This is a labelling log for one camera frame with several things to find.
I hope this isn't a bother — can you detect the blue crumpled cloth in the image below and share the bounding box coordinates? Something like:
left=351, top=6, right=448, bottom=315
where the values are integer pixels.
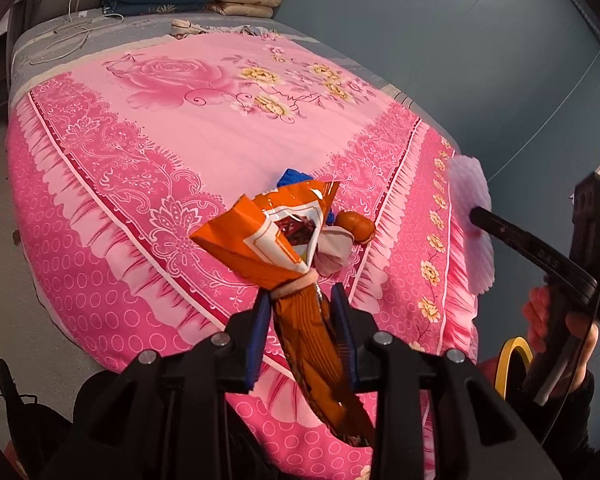
left=276, top=167, right=337, bottom=226

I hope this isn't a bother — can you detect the white foam fruit net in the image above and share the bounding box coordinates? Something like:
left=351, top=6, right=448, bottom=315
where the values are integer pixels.
left=447, top=155, right=496, bottom=296

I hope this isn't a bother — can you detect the orange fruit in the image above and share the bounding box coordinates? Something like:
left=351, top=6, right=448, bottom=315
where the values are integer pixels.
left=335, top=210, right=376, bottom=245

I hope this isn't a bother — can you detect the pink crumpled paper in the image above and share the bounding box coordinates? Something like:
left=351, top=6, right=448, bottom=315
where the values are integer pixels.
left=313, top=226, right=354, bottom=276

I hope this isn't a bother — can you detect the right hand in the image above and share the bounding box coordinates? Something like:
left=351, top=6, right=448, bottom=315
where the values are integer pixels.
left=521, top=285, right=600, bottom=386

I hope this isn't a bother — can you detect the pink floral bedspread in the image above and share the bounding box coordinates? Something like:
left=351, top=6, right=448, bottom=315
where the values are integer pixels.
left=5, top=30, right=496, bottom=480

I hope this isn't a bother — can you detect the yellow trash bin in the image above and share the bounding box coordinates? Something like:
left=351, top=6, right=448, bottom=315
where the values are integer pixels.
left=493, top=337, right=533, bottom=400

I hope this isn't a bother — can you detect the orange snack wrapper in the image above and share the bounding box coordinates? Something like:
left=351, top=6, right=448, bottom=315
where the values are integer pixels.
left=190, top=180, right=375, bottom=446

